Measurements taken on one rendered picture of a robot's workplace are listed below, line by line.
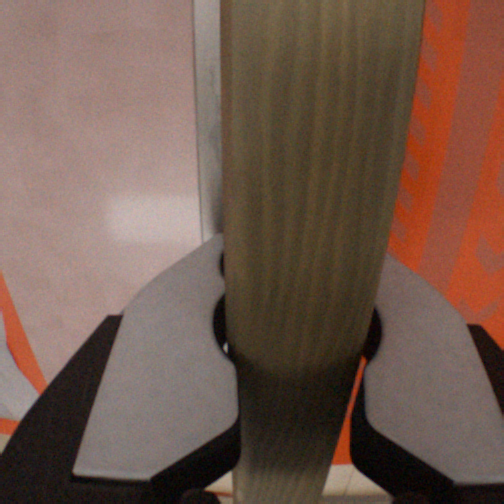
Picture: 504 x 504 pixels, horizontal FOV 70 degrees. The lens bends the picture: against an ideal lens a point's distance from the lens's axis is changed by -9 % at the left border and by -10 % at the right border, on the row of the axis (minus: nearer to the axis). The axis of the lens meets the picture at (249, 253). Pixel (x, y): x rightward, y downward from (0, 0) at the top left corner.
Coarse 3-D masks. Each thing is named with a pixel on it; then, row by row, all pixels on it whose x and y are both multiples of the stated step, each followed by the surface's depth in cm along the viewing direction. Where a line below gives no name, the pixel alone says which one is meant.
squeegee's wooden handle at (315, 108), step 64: (256, 0) 5; (320, 0) 5; (384, 0) 5; (256, 64) 5; (320, 64) 5; (384, 64) 5; (256, 128) 5; (320, 128) 5; (384, 128) 5; (256, 192) 6; (320, 192) 6; (384, 192) 6; (256, 256) 7; (320, 256) 7; (384, 256) 7; (256, 320) 7; (320, 320) 7; (256, 384) 8; (320, 384) 8; (256, 448) 9; (320, 448) 9
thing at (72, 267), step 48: (0, 240) 19; (48, 240) 18; (96, 240) 18; (144, 240) 18; (192, 240) 18; (0, 288) 20; (48, 288) 20; (96, 288) 20; (48, 336) 22; (0, 432) 29
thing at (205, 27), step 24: (192, 0) 10; (216, 0) 10; (192, 24) 10; (216, 24) 10; (216, 48) 11; (216, 72) 11; (216, 96) 11; (216, 120) 12; (216, 144) 12; (216, 168) 13; (216, 192) 13; (216, 216) 13
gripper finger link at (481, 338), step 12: (468, 324) 8; (480, 324) 8; (480, 336) 8; (480, 348) 8; (492, 348) 8; (492, 360) 7; (492, 372) 7; (492, 384) 7; (456, 492) 5; (468, 492) 5; (480, 492) 5; (492, 492) 5
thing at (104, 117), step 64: (0, 0) 13; (64, 0) 13; (128, 0) 13; (0, 64) 14; (64, 64) 14; (128, 64) 14; (192, 64) 14; (0, 128) 16; (64, 128) 16; (128, 128) 15; (192, 128) 15; (0, 192) 17; (64, 192) 17; (128, 192) 17; (192, 192) 17
